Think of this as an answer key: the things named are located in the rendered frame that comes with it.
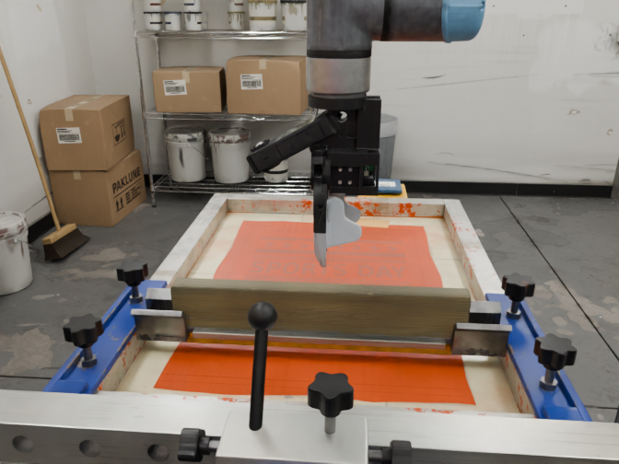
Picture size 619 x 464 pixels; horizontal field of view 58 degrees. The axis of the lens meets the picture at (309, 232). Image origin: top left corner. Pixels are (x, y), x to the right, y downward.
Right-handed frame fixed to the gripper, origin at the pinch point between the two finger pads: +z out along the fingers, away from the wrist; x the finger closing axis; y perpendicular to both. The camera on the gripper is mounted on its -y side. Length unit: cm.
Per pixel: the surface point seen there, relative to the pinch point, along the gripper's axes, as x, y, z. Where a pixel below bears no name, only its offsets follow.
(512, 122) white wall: 365, 131, 50
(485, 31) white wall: 365, 103, -15
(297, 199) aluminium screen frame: 57, -7, 12
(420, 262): 31.4, 18.3, 15.9
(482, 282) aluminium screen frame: 17.0, 26.4, 12.6
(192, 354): -1.3, -17.7, 16.3
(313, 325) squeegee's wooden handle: -0.8, -0.6, 11.1
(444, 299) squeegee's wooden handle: -1.2, 16.7, 6.3
